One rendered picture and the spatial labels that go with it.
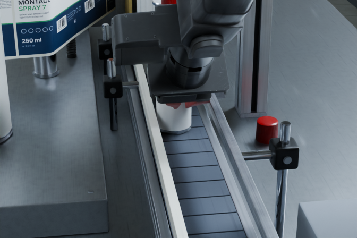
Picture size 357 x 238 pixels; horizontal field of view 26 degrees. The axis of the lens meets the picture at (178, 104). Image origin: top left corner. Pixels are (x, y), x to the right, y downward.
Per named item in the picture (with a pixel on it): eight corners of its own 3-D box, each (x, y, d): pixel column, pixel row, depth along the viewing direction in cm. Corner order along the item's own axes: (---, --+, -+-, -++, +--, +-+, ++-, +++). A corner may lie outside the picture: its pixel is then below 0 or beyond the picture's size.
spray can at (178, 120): (153, 120, 115) (151, -14, 106) (188, 117, 116) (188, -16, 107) (159, 136, 110) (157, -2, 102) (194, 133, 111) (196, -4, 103)
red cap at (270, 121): (254, 143, 119) (255, 124, 118) (256, 133, 122) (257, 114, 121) (277, 144, 119) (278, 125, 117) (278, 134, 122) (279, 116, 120)
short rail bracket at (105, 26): (99, 85, 139) (96, 22, 134) (134, 83, 140) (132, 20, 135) (100, 92, 136) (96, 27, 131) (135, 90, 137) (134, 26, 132)
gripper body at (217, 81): (145, 57, 102) (148, 27, 95) (221, 53, 103) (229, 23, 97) (150, 101, 99) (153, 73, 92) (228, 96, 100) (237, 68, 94)
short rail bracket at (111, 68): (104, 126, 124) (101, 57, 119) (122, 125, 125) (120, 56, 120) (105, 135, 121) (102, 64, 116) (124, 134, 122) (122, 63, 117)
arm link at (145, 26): (227, 44, 83) (217, -29, 85) (119, 50, 81) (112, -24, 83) (210, 81, 94) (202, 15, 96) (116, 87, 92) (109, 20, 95)
